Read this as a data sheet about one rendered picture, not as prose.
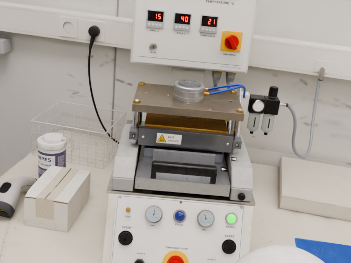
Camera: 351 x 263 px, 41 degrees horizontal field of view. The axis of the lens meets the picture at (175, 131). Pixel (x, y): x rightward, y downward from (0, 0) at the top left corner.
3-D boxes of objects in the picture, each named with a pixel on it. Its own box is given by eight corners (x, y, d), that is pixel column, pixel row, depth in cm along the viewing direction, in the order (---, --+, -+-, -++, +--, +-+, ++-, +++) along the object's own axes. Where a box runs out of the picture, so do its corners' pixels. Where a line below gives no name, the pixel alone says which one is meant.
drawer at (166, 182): (143, 141, 135) (145, 116, 132) (218, 147, 136) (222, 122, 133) (133, 191, 108) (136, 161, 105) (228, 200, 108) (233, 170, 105)
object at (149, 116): (148, 115, 130) (150, 82, 127) (225, 122, 131) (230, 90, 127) (143, 139, 114) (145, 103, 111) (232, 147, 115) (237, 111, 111)
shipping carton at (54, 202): (51, 191, 140) (51, 164, 136) (93, 199, 138) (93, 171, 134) (20, 224, 123) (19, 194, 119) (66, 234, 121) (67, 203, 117)
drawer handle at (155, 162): (151, 174, 108) (152, 159, 107) (214, 180, 109) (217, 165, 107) (150, 178, 106) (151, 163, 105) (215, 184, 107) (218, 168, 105)
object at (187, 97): (138, 106, 137) (141, 62, 132) (243, 115, 137) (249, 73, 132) (130, 138, 114) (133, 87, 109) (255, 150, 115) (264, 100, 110)
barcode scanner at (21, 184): (20, 183, 142) (19, 159, 139) (44, 188, 141) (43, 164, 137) (-20, 218, 123) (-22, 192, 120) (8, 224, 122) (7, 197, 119)
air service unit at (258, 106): (232, 129, 139) (239, 81, 134) (280, 133, 140) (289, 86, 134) (233, 135, 134) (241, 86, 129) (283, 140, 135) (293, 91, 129)
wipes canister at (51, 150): (45, 171, 150) (45, 128, 145) (70, 176, 149) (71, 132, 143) (32, 183, 143) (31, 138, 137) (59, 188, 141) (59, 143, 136)
